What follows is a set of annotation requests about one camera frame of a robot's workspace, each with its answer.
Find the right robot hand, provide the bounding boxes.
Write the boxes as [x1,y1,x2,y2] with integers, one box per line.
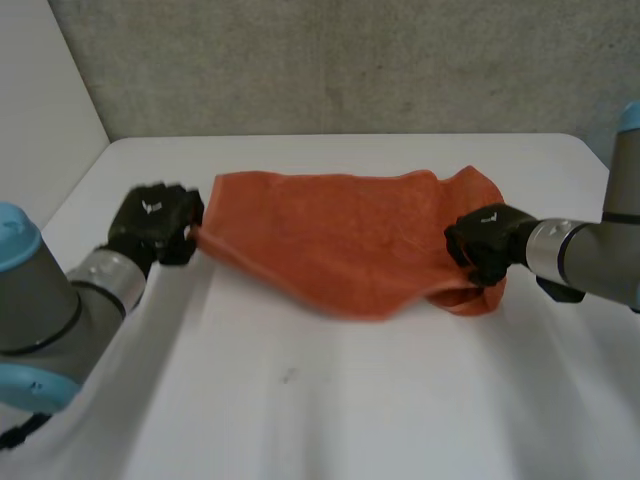
[443,202,537,288]

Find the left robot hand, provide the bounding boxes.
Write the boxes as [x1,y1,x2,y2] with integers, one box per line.
[104,182,206,274]

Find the coral towel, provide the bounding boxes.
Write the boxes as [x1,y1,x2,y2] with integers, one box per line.
[193,165,507,322]

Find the black cable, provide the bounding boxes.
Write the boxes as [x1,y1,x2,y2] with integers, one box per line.
[0,412,53,450]

